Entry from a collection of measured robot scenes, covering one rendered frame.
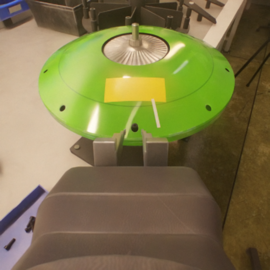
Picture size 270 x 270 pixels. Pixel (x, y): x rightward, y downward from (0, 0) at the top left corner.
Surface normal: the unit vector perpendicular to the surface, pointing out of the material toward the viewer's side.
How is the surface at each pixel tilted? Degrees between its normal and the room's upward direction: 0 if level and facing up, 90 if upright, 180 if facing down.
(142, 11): 86
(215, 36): 0
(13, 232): 0
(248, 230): 0
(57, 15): 94
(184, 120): 24
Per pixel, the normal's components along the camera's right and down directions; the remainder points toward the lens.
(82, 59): -0.19, -0.56
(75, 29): -0.47, 0.73
